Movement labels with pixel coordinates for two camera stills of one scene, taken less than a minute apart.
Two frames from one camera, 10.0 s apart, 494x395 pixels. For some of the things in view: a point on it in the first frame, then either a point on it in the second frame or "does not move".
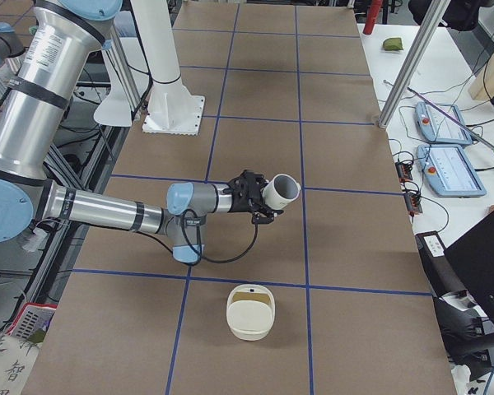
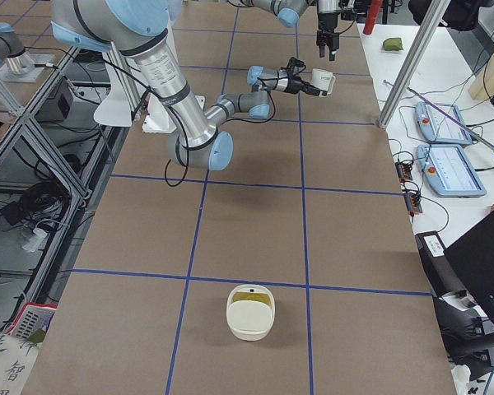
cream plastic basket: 250,309 does not move
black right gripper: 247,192 to 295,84
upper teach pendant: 439,128 does not move
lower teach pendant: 449,170 does not move
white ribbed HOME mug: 281,190 to 323,81
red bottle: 374,11 does not move
